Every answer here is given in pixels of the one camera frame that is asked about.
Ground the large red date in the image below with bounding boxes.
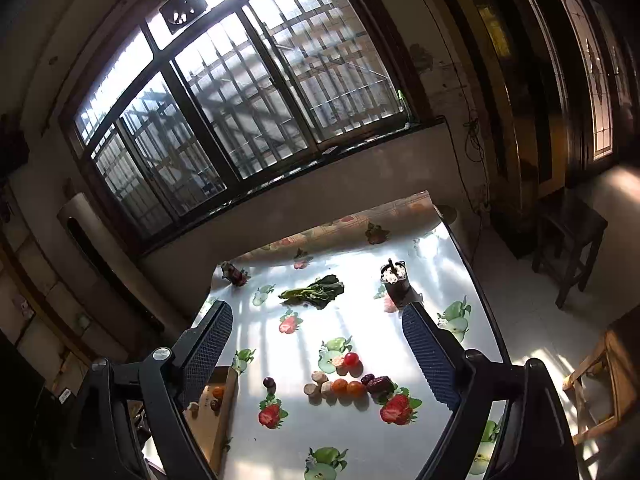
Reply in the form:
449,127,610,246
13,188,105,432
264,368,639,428
366,376,396,396

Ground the orange mandarin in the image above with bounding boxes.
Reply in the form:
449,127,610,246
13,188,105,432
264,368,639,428
346,380,367,398
331,378,348,396

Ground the mandarin in box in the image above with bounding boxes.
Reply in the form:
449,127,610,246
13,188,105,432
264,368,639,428
212,386,224,400

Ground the cardboard tray box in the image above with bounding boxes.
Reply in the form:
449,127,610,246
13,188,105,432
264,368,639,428
183,366,239,476

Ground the small red date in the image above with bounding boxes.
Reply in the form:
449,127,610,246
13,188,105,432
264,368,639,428
360,374,374,386

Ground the small dark jar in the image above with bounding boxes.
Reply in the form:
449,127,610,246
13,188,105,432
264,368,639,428
220,261,250,287

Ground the red cherry tomato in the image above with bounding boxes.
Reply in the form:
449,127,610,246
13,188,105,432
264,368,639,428
344,352,360,367

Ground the wooden stool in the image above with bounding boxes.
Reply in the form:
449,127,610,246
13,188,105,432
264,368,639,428
562,307,639,445

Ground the black cup with flowers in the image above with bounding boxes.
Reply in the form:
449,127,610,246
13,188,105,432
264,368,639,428
381,258,410,307

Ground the fruit print tablecloth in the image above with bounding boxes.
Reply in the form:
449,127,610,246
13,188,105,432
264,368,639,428
177,192,508,479

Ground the green leafy vegetable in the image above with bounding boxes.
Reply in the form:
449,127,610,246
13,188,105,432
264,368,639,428
279,274,345,310

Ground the dark wooden chair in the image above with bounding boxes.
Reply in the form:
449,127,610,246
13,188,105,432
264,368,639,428
532,188,608,309

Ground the large barred window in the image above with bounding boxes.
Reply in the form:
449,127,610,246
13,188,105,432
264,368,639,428
61,0,433,254

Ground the ornate glass door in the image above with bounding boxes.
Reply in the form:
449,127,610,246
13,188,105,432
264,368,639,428
561,0,613,160

